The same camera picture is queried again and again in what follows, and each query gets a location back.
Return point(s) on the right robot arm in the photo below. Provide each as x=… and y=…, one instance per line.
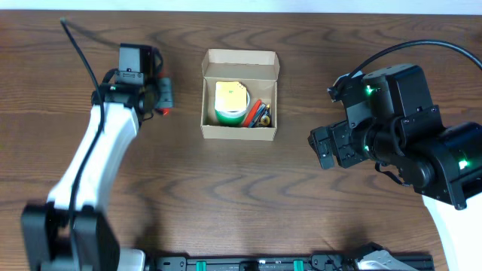
x=392, y=120

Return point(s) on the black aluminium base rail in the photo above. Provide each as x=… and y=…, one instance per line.
x=370, y=256

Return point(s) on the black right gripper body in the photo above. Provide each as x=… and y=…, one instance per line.
x=349, y=144

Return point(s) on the yellow sticky note pad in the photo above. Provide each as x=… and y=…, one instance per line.
x=230, y=96

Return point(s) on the long orange utility knife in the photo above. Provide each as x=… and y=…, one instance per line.
x=162, y=111

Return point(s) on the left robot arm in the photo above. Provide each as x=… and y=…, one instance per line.
x=71, y=231

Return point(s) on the short orange utility knife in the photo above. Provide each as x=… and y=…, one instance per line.
x=256, y=109

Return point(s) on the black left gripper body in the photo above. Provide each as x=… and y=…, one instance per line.
x=157, y=90

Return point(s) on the green tape roll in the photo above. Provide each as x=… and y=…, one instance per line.
x=232, y=118

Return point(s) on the brown cardboard box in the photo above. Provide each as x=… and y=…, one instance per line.
x=256, y=70

